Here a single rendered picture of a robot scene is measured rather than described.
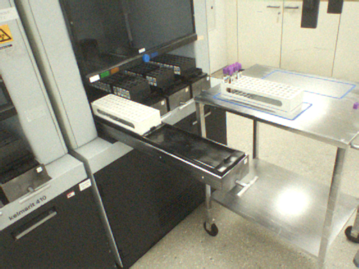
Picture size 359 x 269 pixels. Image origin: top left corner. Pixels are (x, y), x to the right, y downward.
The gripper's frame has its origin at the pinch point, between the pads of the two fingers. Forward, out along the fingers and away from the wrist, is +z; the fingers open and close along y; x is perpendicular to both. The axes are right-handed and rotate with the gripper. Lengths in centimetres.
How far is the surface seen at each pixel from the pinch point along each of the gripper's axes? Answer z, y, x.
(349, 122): 38.3, 26.7, -2.1
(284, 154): 121, 107, 55
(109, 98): 34, -8, 77
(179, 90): 40, 21, 66
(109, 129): 41, -17, 67
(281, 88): 32.5, 28.2, 22.0
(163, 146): 39, -16, 38
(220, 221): 121, 28, 53
